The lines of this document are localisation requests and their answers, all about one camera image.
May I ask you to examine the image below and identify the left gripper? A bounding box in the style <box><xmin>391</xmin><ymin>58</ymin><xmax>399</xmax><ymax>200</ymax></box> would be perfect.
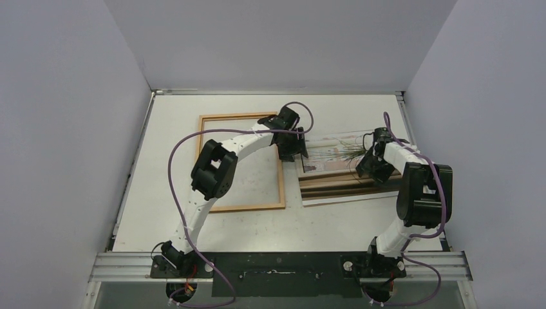
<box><xmin>277</xmin><ymin>128</ymin><xmax>307</xmax><ymax>163</ymax></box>

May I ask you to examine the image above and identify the photo print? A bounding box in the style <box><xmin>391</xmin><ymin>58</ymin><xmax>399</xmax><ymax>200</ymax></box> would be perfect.
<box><xmin>295</xmin><ymin>130</ymin><xmax>402</xmax><ymax>207</ymax></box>

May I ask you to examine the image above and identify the wooden picture frame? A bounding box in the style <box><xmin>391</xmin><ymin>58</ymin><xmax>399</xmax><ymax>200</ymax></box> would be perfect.
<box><xmin>198</xmin><ymin>111</ymin><xmax>285</xmax><ymax>213</ymax></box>

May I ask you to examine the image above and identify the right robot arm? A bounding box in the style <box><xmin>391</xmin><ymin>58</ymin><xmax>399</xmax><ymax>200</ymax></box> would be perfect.
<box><xmin>356</xmin><ymin>127</ymin><xmax>453</xmax><ymax>277</ymax></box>

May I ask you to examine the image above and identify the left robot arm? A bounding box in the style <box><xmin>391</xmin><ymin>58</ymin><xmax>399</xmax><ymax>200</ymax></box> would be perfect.
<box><xmin>150</xmin><ymin>103</ymin><xmax>307</xmax><ymax>278</ymax></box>

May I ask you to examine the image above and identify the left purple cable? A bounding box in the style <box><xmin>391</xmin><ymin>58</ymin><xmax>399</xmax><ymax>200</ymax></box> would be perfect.
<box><xmin>167</xmin><ymin>101</ymin><xmax>314</xmax><ymax>309</ymax></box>

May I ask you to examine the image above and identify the purple cable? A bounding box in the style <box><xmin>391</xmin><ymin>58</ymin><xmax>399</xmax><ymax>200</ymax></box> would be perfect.
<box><xmin>361</xmin><ymin>111</ymin><xmax>448</xmax><ymax>308</ymax></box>
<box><xmin>167</xmin><ymin>101</ymin><xmax>314</xmax><ymax>309</ymax></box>

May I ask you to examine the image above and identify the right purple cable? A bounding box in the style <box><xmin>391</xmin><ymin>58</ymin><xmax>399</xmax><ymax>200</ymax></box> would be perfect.
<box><xmin>361</xmin><ymin>111</ymin><xmax>448</xmax><ymax>308</ymax></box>

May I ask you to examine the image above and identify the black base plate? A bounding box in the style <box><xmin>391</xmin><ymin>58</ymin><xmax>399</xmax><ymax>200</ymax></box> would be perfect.
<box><xmin>150</xmin><ymin>252</ymin><xmax>406</xmax><ymax>298</ymax></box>

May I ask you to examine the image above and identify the aluminium rail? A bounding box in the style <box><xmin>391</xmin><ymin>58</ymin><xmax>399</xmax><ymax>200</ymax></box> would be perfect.
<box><xmin>89</xmin><ymin>251</ymin><xmax>473</xmax><ymax>283</ymax></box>

